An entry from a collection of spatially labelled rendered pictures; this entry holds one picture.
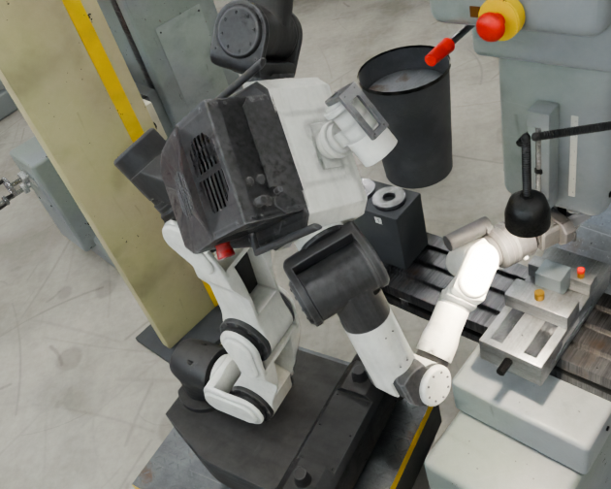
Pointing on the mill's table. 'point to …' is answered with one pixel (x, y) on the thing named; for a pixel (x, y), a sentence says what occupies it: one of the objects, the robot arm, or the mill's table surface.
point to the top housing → (543, 15)
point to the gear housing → (566, 47)
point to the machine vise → (541, 336)
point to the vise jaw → (521, 295)
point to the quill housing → (585, 200)
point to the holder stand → (393, 223)
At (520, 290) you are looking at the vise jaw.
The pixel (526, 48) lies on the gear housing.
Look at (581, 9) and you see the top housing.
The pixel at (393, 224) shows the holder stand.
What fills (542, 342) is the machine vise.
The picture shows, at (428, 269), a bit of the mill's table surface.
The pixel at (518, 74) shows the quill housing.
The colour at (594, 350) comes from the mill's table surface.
